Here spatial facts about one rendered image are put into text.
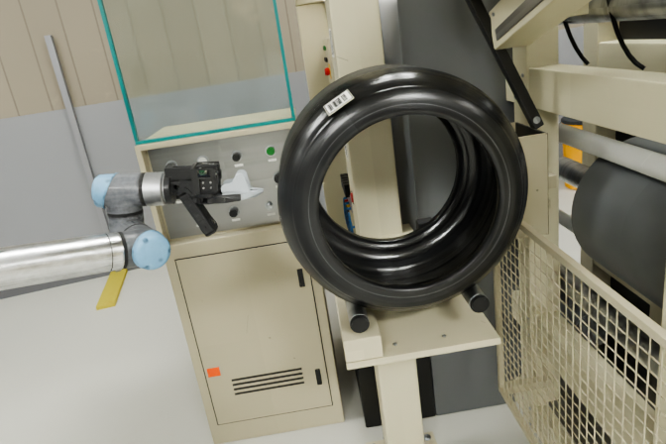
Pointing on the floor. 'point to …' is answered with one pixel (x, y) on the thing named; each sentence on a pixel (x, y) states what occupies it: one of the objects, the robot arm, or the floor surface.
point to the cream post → (370, 154)
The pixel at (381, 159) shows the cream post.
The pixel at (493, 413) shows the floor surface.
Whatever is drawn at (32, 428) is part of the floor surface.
